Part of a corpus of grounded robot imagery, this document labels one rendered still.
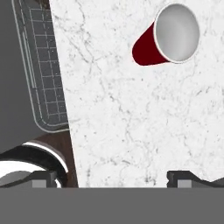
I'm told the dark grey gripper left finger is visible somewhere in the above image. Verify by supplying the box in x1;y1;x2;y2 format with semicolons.
0;170;59;189

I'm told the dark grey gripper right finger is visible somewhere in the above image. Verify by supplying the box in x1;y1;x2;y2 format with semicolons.
166;170;224;189

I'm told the red cup with white inside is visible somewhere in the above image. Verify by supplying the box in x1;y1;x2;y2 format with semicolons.
131;3;201;67

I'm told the black and white round thing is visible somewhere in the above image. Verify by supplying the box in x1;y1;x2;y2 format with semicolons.
0;141;70;189

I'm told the grey wire dishwasher rack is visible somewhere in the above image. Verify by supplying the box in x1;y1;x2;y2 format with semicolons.
10;0;70;134

